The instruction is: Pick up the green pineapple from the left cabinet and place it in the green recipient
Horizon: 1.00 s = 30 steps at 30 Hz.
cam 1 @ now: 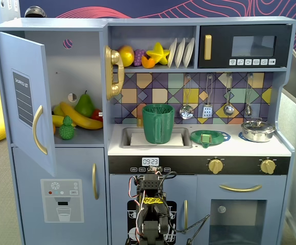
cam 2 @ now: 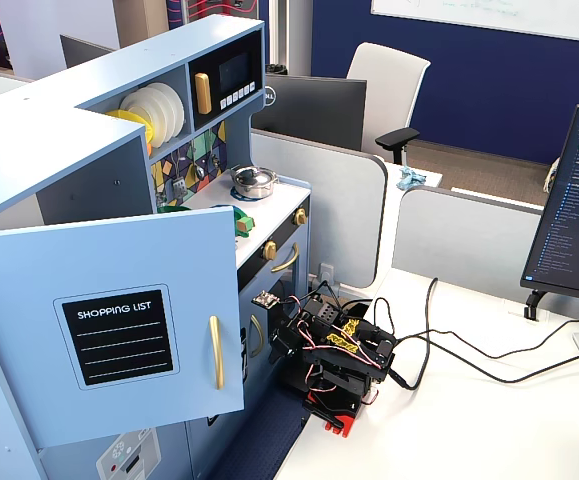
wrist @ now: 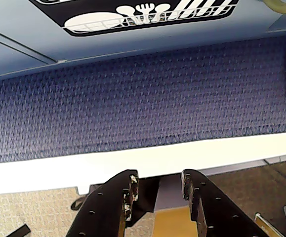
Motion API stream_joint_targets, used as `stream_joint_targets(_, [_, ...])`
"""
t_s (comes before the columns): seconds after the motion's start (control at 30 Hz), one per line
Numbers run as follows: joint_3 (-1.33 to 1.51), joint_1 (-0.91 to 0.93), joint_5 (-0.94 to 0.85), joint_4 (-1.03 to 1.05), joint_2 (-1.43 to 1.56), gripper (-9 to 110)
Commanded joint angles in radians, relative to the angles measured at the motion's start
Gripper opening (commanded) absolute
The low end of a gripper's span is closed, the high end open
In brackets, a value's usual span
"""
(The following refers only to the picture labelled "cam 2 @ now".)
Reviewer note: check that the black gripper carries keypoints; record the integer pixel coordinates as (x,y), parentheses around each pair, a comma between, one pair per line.
(280,341)

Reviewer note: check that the red robot base clamp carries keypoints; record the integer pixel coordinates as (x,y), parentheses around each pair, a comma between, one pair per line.
(336,412)

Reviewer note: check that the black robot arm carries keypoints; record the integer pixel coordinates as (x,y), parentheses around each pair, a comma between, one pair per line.
(354,360)

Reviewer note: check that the green toy pan recipient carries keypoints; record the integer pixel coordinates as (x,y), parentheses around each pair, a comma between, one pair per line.
(244,223)

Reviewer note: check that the blue shopping list cabinet door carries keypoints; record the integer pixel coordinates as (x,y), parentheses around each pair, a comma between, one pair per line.
(119,250)

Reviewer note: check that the grey desk power socket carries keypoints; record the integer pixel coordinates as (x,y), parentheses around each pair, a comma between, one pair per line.
(326,274)

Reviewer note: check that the gold stove knob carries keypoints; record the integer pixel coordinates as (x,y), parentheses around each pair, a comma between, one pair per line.
(269,250)
(300,217)

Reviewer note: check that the dark blue textured mat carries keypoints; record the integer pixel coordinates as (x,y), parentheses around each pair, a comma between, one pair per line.
(249,440)

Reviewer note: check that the grey desk divider panel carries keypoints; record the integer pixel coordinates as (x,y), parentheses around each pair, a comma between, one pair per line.
(329,210)
(464,235)

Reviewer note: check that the steel toy pot with lid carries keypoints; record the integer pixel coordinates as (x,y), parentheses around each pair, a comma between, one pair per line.
(254,181)

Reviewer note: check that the small hanging toy grater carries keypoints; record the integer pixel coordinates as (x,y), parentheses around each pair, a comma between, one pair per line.
(179,187)

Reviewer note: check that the crumpled light blue cloth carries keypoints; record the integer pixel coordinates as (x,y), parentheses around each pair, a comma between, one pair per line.
(410,179)

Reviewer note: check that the black Dell monitor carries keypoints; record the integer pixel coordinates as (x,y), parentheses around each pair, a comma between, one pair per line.
(314,112)

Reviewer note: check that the white toy plate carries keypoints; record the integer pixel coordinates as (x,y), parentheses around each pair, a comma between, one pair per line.
(181,112)
(170,112)
(141,112)

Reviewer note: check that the black monitor stand foot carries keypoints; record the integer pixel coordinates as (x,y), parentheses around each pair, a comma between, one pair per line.
(536,302)

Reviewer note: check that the yellow toy plate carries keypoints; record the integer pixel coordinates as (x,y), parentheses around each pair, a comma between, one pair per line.
(129,117)

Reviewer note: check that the white office chair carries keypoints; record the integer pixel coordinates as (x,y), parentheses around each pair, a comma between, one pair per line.
(386,85)

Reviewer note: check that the black toy microwave door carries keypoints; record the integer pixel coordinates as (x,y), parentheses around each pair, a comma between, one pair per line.
(234,70)

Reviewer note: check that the aluminium profile column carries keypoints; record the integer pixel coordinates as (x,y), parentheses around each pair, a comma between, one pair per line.
(289,35)

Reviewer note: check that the light blue toy kitchen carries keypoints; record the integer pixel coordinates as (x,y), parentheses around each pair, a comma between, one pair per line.
(34,145)

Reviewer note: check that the monitor showing code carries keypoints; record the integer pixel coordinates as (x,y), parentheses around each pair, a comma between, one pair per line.
(574,200)

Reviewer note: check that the dark monitor back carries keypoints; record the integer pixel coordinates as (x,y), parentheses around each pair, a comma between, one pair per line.
(81,50)

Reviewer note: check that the whiteboard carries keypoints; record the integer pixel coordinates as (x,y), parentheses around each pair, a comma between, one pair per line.
(494,12)

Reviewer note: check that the small wrist camera board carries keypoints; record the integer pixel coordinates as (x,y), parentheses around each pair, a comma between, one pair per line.
(265,300)

